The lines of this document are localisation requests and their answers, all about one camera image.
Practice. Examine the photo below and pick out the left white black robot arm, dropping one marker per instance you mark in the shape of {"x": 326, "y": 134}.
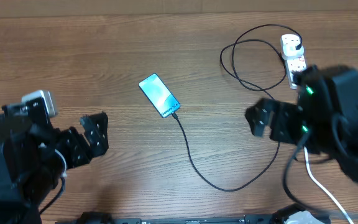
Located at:
{"x": 34, "y": 157}

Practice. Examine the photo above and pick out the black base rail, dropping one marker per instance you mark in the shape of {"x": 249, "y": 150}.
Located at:
{"x": 96, "y": 217}

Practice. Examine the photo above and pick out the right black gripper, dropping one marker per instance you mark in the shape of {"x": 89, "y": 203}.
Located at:
{"x": 286, "y": 116}

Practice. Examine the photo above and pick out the blue Galaxy smartphone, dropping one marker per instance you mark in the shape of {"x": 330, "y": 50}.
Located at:
{"x": 159, "y": 95}

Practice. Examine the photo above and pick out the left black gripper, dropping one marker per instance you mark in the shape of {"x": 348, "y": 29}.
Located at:
{"x": 97, "y": 135}

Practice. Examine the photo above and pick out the white power strip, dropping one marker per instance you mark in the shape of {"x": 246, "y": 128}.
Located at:
{"x": 295, "y": 65}

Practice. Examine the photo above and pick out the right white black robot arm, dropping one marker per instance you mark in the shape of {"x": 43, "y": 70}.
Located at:
{"x": 323, "y": 120}

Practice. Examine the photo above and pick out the white charger plug adapter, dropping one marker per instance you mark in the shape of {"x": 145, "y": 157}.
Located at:
{"x": 290, "y": 52}

